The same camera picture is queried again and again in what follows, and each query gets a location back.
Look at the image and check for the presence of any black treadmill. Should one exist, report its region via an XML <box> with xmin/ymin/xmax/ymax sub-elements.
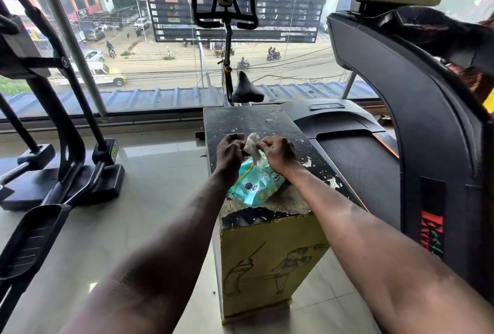
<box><xmin>282</xmin><ymin>6</ymin><xmax>494</xmax><ymax>303</ymax></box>

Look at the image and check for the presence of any black elliptical trainer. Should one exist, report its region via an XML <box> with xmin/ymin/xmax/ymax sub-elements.
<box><xmin>0</xmin><ymin>0</ymin><xmax>126</xmax><ymax>330</ymax></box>

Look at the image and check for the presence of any black signboard outside window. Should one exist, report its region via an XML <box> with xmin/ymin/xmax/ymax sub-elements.
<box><xmin>145</xmin><ymin>0</ymin><xmax>328</xmax><ymax>44</ymax></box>

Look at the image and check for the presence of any white wet wipe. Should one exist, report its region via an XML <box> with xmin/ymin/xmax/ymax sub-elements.
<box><xmin>243</xmin><ymin>133</ymin><xmax>268</xmax><ymax>165</ymax></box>

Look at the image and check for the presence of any light blue wipes packet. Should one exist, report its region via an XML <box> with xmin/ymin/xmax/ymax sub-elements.
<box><xmin>227</xmin><ymin>150</ymin><xmax>285</xmax><ymax>208</ymax></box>

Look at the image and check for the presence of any black exercise bike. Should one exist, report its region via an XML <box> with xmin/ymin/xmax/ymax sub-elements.
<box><xmin>191</xmin><ymin>0</ymin><xmax>265</xmax><ymax>107</ymax></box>

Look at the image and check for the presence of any person's right forearm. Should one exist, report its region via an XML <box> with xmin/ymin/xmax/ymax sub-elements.
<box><xmin>282</xmin><ymin>164</ymin><xmax>494</xmax><ymax>334</ymax></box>

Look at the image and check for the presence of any person's left hand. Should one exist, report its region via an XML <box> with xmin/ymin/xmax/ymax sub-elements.
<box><xmin>215</xmin><ymin>133</ymin><xmax>248</xmax><ymax>175</ymax></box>

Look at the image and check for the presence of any metal window frame post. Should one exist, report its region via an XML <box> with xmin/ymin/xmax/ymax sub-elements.
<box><xmin>30</xmin><ymin>0</ymin><xmax>108</xmax><ymax>117</ymax></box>

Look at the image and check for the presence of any person's left forearm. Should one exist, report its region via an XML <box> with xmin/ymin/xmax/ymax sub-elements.
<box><xmin>62</xmin><ymin>166</ymin><xmax>242</xmax><ymax>334</ymax></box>

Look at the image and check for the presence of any yellow wooden plyo box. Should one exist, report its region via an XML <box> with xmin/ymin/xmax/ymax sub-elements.
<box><xmin>203</xmin><ymin>104</ymin><xmax>357</xmax><ymax>324</ymax></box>

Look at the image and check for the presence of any person's right hand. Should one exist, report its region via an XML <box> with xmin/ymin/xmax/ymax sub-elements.
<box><xmin>257</xmin><ymin>136</ymin><xmax>298</xmax><ymax>177</ymax></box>

